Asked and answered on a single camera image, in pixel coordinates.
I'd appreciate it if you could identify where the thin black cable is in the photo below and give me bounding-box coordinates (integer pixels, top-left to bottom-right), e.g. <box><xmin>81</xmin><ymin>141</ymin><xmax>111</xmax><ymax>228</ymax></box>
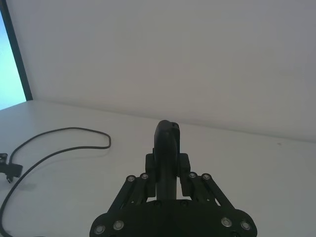
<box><xmin>0</xmin><ymin>126</ymin><xmax>112</xmax><ymax>234</ymax></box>

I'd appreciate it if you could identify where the bright pale blue panel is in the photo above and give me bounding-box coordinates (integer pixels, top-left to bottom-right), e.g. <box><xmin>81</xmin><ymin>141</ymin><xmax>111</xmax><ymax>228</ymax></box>
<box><xmin>0</xmin><ymin>9</ymin><xmax>27</xmax><ymax>111</ymax></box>

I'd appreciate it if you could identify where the dark upright post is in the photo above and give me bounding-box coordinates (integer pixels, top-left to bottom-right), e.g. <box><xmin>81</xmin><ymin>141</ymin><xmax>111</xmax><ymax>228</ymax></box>
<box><xmin>0</xmin><ymin>0</ymin><xmax>34</xmax><ymax>102</ymax></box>

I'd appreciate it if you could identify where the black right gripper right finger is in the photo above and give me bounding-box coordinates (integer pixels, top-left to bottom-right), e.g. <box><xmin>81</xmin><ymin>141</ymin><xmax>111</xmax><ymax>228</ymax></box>
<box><xmin>176</xmin><ymin>152</ymin><xmax>258</xmax><ymax>234</ymax></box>

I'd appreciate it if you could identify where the white table cloth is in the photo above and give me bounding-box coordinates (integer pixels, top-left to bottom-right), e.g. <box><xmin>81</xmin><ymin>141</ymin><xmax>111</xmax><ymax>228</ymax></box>
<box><xmin>0</xmin><ymin>99</ymin><xmax>316</xmax><ymax>237</ymax></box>

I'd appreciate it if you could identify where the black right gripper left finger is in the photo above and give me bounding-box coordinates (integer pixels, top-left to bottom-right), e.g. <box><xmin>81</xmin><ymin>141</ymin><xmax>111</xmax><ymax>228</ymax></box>
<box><xmin>90</xmin><ymin>153</ymin><xmax>159</xmax><ymax>234</ymax></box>

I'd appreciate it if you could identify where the small black plug block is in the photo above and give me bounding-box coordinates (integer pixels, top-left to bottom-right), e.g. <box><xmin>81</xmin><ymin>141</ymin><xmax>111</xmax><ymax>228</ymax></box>
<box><xmin>0</xmin><ymin>153</ymin><xmax>24</xmax><ymax>184</ymax></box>

